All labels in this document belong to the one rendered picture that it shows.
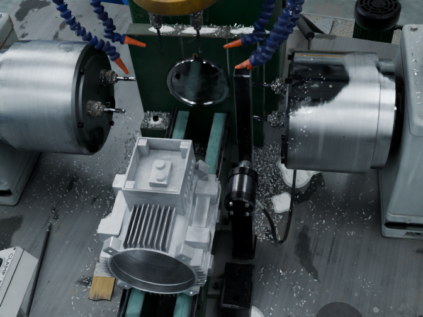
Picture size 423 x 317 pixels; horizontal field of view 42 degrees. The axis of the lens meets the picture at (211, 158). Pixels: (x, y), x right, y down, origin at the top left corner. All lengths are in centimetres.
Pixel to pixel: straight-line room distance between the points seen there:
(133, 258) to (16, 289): 22
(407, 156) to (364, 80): 16
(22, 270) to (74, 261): 31
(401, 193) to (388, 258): 17
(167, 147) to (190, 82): 31
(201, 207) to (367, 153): 33
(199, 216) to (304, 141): 25
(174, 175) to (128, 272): 21
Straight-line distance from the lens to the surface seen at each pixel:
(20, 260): 100
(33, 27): 196
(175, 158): 99
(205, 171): 101
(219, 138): 128
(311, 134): 106
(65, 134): 117
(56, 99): 115
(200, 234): 94
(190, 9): 98
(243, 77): 93
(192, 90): 129
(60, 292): 126
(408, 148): 107
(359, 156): 109
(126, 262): 105
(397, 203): 119
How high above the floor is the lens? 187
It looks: 50 degrees down
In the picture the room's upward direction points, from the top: 7 degrees counter-clockwise
